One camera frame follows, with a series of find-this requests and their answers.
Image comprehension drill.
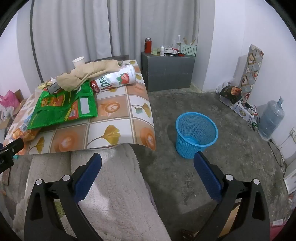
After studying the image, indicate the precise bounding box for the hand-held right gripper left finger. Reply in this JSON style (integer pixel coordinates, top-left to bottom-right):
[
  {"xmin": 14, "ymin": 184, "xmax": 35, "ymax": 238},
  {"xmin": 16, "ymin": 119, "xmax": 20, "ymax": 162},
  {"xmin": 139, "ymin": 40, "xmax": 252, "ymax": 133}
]
[{"xmin": 24, "ymin": 152, "xmax": 103, "ymax": 241}]

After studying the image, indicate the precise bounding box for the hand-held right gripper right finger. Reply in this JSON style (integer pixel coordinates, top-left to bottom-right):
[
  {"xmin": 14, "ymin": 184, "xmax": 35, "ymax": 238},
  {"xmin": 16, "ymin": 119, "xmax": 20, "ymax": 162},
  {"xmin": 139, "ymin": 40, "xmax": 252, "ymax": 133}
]
[{"xmin": 193, "ymin": 151, "xmax": 271, "ymax": 241}]

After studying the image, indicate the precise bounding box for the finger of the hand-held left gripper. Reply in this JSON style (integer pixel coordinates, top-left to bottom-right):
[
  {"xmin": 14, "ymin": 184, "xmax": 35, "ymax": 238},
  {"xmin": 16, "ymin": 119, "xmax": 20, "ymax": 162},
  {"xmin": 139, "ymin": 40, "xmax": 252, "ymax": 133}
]
[{"xmin": 0, "ymin": 138, "xmax": 25, "ymax": 155}]

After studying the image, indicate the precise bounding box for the orange snack bag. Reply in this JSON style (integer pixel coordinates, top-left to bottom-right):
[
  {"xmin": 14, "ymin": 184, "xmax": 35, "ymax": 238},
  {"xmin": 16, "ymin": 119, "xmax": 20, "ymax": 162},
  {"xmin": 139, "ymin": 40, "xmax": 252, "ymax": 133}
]
[{"xmin": 10, "ymin": 126, "xmax": 42, "ymax": 142}]

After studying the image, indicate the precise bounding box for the blue plastic waste basket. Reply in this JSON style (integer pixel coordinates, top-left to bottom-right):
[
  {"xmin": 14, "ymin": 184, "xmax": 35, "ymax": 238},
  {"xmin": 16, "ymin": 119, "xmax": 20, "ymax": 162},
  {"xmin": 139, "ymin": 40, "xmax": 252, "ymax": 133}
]
[{"xmin": 175, "ymin": 112, "xmax": 219, "ymax": 159}]

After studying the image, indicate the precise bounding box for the large green snack bag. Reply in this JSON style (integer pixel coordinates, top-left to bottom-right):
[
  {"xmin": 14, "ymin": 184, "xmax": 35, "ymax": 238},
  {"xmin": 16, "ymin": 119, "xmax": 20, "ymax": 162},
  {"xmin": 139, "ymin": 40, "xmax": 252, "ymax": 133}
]
[{"xmin": 27, "ymin": 80, "xmax": 99, "ymax": 130}]

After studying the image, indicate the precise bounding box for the small grey box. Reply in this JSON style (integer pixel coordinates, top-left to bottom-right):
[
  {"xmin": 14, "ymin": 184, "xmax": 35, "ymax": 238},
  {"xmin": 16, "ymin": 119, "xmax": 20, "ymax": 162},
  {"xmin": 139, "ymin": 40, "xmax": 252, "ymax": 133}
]
[{"xmin": 47, "ymin": 82, "xmax": 62, "ymax": 94}]

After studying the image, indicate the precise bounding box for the strawberry print drink bottle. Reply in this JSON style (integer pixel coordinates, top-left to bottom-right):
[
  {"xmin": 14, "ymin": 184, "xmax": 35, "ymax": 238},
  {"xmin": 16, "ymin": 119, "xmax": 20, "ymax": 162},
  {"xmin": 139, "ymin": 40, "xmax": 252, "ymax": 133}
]
[{"xmin": 91, "ymin": 64, "xmax": 136, "ymax": 93}]

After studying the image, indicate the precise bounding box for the beige cloth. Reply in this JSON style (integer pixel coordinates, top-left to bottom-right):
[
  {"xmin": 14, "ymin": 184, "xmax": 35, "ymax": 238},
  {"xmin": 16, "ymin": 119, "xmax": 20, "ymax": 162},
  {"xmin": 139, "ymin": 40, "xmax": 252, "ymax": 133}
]
[{"xmin": 57, "ymin": 60, "xmax": 122, "ymax": 92}]

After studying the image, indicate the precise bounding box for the pink plastic bag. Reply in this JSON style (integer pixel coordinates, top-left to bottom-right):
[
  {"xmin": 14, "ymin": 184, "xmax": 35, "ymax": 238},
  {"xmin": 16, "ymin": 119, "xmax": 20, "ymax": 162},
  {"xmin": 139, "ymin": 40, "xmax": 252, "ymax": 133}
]
[{"xmin": 0, "ymin": 90, "xmax": 21, "ymax": 108}]

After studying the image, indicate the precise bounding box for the cardboard box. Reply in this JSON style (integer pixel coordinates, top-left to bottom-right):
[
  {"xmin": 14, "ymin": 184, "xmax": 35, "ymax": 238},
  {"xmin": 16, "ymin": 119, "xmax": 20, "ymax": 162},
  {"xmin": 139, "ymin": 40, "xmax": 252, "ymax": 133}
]
[{"xmin": 0, "ymin": 89, "xmax": 24, "ymax": 130}]

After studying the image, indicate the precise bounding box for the leaf patterned tablecloth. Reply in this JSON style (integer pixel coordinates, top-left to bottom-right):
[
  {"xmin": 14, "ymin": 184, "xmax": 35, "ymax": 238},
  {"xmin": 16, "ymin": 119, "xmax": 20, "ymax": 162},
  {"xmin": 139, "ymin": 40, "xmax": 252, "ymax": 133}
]
[{"xmin": 3, "ymin": 59, "xmax": 157, "ymax": 156}]

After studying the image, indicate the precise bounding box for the blue water jug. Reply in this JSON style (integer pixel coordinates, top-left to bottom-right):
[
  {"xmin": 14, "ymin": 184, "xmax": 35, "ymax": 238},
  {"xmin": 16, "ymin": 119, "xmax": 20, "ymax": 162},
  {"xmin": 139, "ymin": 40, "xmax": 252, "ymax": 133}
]
[{"xmin": 258, "ymin": 97, "xmax": 285, "ymax": 139}]

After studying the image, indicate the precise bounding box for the white carton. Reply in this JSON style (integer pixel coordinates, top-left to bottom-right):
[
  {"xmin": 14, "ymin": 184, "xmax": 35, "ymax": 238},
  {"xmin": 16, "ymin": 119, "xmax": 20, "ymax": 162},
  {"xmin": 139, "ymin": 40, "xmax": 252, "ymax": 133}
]
[{"xmin": 283, "ymin": 160, "xmax": 296, "ymax": 194}]

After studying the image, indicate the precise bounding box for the dark snack bag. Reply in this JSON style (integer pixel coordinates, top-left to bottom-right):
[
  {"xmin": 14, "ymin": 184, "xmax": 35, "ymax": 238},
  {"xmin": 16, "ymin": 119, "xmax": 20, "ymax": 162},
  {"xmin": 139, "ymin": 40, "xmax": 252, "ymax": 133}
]
[{"xmin": 219, "ymin": 85, "xmax": 242, "ymax": 105}]

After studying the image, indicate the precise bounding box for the white plastic bag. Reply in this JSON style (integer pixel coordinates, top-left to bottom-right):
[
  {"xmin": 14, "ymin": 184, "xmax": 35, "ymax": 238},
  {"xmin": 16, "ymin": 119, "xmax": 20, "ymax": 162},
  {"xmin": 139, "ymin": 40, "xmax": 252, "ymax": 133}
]
[{"xmin": 216, "ymin": 77, "xmax": 242, "ymax": 93}]

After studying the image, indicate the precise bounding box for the white paper cup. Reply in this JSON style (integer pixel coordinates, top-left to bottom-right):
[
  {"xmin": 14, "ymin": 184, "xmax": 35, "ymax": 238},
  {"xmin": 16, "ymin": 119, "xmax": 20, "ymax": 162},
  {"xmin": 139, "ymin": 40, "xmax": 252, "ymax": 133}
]
[{"xmin": 72, "ymin": 56, "xmax": 85, "ymax": 69}]

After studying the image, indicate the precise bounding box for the grey cabinet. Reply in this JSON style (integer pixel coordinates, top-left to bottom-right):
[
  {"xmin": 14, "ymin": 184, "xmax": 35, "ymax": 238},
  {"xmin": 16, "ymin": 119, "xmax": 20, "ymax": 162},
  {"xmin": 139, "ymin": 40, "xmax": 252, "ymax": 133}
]
[{"xmin": 141, "ymin": 51, "xmax": 196, "ymax": 92}]

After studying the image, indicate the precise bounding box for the rolled patterned sheet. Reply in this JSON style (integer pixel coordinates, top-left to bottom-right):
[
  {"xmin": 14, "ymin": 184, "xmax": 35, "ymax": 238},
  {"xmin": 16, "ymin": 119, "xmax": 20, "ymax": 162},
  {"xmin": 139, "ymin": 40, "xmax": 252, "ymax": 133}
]
[{"xmin": 240, "ymin": 44, "xmax": 264, "ymax": 102}]

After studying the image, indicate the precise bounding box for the green storage basket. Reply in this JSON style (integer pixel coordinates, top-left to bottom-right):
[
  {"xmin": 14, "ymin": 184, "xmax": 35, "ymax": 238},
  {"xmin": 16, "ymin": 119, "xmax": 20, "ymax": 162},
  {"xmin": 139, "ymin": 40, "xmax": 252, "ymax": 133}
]
[{"xmin": 180, "ymin": 44, "xmax": 197, "ymax": 57}]

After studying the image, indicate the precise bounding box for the grey pleated curtain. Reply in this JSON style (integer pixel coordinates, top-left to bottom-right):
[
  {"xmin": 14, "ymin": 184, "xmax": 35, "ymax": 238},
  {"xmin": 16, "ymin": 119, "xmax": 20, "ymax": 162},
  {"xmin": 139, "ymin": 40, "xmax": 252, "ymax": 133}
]
[{"xmin": 16, "ymin": 0, "xmax": 215, "ymax": 93}]

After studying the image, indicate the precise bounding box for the black floor cable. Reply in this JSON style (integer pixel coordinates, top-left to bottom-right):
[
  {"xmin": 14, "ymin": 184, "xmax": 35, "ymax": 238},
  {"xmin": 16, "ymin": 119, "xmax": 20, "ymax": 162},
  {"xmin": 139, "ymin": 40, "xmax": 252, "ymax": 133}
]
[{"xmin": 268, "ymin": 138, "xmax": 287, "ymax": 163}]

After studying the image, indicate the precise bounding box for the black charger cable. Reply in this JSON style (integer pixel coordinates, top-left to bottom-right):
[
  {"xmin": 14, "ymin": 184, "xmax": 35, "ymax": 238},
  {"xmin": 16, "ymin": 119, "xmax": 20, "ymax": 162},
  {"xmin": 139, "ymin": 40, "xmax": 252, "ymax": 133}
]
[{"xmin": 234, "ymin": 101, "xmax": 261, "ymax": 132}]

